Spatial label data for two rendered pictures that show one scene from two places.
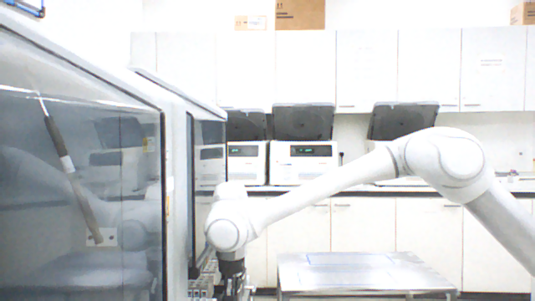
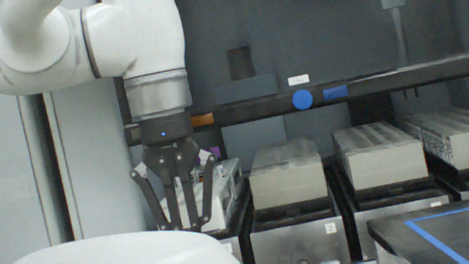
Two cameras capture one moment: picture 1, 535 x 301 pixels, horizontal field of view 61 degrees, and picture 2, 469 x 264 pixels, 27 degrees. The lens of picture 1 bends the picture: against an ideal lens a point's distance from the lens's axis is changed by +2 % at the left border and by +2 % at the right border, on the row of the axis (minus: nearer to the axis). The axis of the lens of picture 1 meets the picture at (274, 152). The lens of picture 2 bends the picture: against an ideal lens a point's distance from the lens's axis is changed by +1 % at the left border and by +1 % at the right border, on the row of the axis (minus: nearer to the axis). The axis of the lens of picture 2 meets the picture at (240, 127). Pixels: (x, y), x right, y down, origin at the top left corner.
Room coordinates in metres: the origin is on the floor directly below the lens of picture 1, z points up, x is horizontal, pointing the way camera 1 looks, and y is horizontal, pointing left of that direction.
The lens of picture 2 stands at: (1.36, -1.24, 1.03)
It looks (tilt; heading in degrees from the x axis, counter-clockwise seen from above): 3 degrees down; 91
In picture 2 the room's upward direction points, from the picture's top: 12 degrees counter-clockwise
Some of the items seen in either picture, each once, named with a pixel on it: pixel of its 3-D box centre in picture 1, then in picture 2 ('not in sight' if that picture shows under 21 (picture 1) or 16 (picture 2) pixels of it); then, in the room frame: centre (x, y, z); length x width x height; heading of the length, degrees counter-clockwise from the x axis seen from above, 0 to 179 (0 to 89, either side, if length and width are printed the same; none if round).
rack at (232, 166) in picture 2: not in sight; (213, 185); (1.25, 0.63, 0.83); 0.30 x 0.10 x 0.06; 88
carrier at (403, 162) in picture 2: (216, 274); (387, 168); (1.54, 0.21, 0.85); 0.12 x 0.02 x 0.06; 177
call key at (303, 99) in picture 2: not in sight; (303, 99); (1.43, 0.19, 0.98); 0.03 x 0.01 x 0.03; 178
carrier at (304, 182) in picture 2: (207, 290); (288, 188); (1.39, 0.21, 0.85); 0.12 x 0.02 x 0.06; 178
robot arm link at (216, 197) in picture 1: (230, 210); (133, 22); (1.22, 0.12, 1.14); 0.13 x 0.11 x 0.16; 1
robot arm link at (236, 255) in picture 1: (231, 247); (159, 95); (1.23, 0.12, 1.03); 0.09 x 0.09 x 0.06
